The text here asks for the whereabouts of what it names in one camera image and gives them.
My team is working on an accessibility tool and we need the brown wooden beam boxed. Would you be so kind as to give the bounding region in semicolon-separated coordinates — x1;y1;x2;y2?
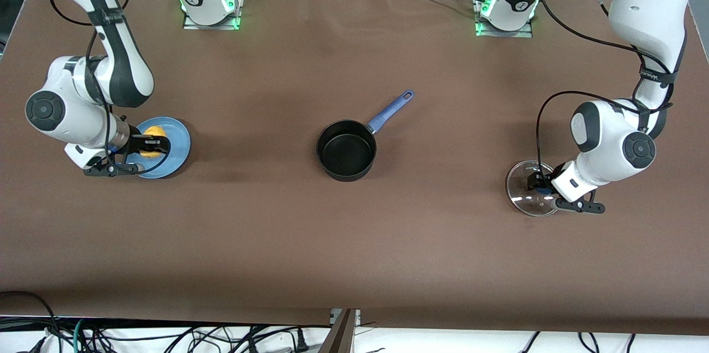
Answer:
318;309;356;353

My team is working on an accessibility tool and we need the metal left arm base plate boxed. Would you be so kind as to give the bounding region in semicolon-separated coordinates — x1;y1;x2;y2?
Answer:
474;0;534;38

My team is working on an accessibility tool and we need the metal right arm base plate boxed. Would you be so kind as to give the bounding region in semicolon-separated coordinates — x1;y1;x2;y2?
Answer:
182;0;243;31

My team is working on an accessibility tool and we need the black pot with blue handle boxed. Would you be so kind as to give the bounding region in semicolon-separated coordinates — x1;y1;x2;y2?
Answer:
316;90;415;182

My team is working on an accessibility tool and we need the black looped cable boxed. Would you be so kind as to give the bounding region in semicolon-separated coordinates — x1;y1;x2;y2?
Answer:
0;290;59;353

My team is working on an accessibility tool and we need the yellow potato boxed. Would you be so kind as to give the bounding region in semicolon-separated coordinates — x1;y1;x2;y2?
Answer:
138;126;168;158

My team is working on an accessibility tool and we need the blue round plate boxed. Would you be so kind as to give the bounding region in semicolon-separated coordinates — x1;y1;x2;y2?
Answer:
125;116;192;180

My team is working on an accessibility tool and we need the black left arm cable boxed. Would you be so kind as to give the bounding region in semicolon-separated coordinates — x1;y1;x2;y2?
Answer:
535;0;681;188

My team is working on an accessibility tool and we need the glass lid with blue knob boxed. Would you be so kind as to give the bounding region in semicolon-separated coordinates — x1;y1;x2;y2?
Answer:
505;160;560;217

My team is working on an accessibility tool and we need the brown table cover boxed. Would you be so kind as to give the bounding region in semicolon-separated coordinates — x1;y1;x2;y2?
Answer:
0;0;709;337

